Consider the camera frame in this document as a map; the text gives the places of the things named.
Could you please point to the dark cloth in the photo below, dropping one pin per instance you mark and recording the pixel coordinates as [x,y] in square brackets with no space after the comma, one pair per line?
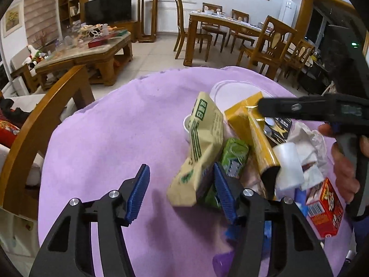
[11,109]

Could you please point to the small white cup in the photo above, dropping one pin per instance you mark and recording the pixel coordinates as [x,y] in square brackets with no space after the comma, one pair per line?
[186,127]

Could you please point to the wooden coffee table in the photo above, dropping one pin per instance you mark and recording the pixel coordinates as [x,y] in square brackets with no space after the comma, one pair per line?
[86,54]

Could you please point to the plush toys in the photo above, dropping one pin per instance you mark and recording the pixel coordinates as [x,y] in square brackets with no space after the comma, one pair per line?
[36,56]

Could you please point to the wooden chair back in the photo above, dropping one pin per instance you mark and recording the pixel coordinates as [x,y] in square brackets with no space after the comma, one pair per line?
[34,138]

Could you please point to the wooden dining chair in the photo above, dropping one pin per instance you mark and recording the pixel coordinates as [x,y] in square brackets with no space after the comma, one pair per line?
[212,8]
[240,16]
[180,20]
[274,40]
[301,53]

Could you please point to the white ornate fruit rack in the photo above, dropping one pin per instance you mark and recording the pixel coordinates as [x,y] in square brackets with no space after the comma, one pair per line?
[90,31]

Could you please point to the person's right hand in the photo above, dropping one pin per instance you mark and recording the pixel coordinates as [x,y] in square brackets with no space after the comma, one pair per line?
[344,170]

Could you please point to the white refrigerator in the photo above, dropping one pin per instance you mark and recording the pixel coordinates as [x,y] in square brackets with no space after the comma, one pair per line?
[288,13]

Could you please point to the flat red box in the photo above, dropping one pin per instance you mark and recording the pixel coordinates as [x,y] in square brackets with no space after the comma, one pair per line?
[99,42]

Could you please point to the red cushion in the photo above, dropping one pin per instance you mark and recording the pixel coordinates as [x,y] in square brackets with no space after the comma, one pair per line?
[8,132]

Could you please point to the framed yellow flower picture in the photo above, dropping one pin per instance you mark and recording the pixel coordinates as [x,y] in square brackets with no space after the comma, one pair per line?
[12,20]

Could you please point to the black gold-print packet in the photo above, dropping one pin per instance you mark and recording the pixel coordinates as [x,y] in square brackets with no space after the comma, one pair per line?
[283,132]

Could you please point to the yellow foil packet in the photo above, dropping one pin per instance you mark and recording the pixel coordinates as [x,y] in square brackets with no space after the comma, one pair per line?
[259,147]

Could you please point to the beige green snack packet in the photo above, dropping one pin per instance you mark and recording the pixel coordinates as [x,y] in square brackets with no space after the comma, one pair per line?
[201,138]

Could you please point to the wooden dining table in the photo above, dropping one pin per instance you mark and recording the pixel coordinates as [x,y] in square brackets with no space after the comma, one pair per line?
[219,23]

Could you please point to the white radiator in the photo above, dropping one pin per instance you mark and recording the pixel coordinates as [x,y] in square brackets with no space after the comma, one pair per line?
[173,20]

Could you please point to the wooden television stand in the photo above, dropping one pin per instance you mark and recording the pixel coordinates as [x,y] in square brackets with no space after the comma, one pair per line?
[126,30]

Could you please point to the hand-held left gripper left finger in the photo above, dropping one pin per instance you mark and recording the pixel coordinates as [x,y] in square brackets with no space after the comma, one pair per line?
[138,196]

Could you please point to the tall wooden plant stand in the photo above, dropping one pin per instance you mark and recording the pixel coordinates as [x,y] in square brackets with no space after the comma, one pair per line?
[147,17]

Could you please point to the green gum packet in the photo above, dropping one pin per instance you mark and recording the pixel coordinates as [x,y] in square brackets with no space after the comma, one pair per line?
[235,153]

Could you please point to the black television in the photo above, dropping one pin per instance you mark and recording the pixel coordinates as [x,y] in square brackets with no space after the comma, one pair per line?
[108,8]

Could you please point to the red cardboard box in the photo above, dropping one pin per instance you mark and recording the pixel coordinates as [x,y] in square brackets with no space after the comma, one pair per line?
[325,207]

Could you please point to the crumpled white tissue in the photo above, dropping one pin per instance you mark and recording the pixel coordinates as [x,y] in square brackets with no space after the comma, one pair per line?
[312,150]

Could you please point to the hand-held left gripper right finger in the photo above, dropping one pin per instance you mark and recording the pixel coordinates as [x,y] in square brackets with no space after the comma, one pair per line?
[224,196]

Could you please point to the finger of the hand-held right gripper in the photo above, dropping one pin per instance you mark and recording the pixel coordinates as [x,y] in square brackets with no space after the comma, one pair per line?
[282,106]

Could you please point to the black cabinet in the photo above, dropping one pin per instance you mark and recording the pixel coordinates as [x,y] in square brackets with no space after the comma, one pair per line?
[314,78]

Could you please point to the purple printed blanket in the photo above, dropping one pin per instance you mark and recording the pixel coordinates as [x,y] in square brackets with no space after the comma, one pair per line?
[115,135]

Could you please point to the beige armchair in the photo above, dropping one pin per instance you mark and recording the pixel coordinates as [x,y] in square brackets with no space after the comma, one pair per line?
[20,63]

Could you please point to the striped window blind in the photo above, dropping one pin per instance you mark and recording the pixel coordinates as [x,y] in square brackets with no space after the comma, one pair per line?
[40,11]

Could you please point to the white cylindrical container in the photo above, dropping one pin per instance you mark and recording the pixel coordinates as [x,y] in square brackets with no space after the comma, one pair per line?
[288,164]

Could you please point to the flat green box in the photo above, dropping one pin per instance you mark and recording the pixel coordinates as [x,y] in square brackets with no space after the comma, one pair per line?
[118,33]

